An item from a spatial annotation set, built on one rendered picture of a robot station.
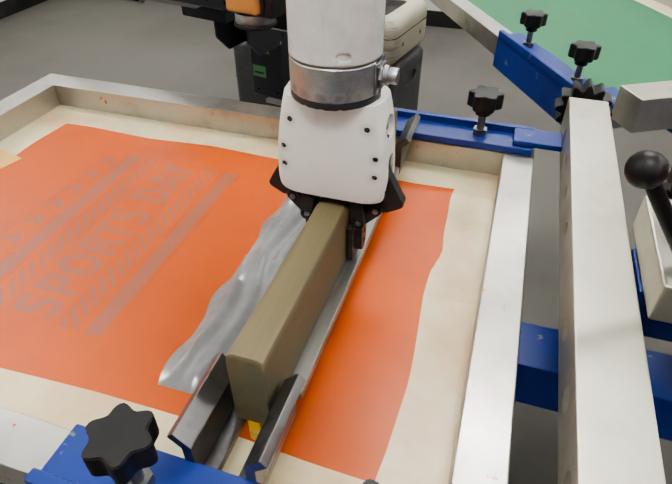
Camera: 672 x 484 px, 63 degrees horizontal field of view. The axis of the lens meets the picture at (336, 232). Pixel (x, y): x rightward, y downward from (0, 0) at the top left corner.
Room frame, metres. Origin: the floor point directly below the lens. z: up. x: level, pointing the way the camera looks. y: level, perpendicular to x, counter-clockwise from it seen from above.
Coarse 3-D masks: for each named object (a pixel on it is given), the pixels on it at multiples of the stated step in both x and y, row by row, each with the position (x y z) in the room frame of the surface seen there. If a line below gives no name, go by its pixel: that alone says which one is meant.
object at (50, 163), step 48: (48, 144) 0.71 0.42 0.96; (96, 144) 0.71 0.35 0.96; (144, 144) 0.71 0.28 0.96; (192, 144) 0.71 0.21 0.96; (0, 192) 0.59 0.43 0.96; (48, 192) 0.59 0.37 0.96; (240, 192) 0.59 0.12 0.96; (432, 192) 0.59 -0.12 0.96; (192, 240) 0.49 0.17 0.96; (240, 240) 0.49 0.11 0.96; (384, 240) 0.49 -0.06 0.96; (432, 240) 0.49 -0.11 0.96
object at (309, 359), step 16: (368, 224) 0.47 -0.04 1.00; (368, 240) 0.44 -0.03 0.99; (352, 272) 0.39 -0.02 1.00; (336, 288) 0.37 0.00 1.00; (336, 304) 0.35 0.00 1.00; (320, 320) 0.33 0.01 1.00; (320, 336) 0.31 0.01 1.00; (304, 352) 0.30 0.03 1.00; (320, 352) 0.30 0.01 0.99; (304, 368) 0.28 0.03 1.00; (304, 384) 0.26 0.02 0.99
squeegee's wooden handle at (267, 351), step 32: (320, 224) 0.39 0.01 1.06; (288, 256) 0.34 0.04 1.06; (320, 256) 0.35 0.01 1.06; (288, 288) 0.30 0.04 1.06; (320, 288) 0.34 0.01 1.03; (256, 320) 0.27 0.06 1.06; (288, 320) 0.28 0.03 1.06; (256, 352) 0.24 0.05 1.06; (288, 352) 0.27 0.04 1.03; (256, 384) 0.23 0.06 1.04; (256, 416) 0.24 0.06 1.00
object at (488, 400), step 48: (48, 96) 0.83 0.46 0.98; (96, 96) 0.82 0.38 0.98; (144, 96) 0.80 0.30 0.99; (192, 96) 0.80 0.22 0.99; (432, 144) 0.66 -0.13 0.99; (528, 192) 0.54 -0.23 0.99; (480, 288) 0.41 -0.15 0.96; (480, 336) 0.32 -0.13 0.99; (480, 384) 0.27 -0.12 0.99; (0, 432) 0.23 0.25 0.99; (48, 432) 0.23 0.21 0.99; (480, 432) 0.23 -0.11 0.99; (0, 480) 0.21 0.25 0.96; (480, 480) 0.19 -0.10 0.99
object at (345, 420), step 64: (192, 256) 0.46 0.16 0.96; (0, 320) 0.37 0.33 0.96; (128, 320) 0.37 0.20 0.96; (192, 320) 0.37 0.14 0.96; (384, 320) 0.37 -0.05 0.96; (128, 384) 0.29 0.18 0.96; (320, 384) 0.29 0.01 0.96; (384, 384) 0.29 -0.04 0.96; (320, 448) 0.23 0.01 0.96; (384, 448) 0.23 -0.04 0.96
